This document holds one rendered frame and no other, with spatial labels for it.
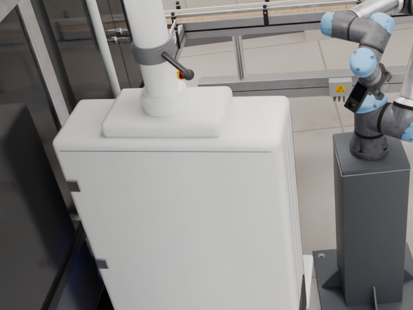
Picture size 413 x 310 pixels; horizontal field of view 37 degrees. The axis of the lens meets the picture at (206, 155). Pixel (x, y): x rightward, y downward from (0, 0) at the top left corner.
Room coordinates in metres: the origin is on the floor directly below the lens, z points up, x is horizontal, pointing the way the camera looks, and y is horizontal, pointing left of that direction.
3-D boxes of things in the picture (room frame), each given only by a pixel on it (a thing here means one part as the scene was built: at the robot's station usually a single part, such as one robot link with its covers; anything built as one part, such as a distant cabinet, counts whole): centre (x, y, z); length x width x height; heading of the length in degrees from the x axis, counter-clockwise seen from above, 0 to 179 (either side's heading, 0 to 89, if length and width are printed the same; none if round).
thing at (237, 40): (2.95, -0.28, 0.46); 0.09 x 0.09 x 0.77; 75
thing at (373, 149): (1.83, -0.62, 0.84); 0.15 x 0.15 x 0.10
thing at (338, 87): (2.75, -0.77, 0.50); 0.12 x 0.05 x 0.09; 75
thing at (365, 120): (1.82, -0.63, 0.96); 0.13 x 0.12 x 0.14; 42
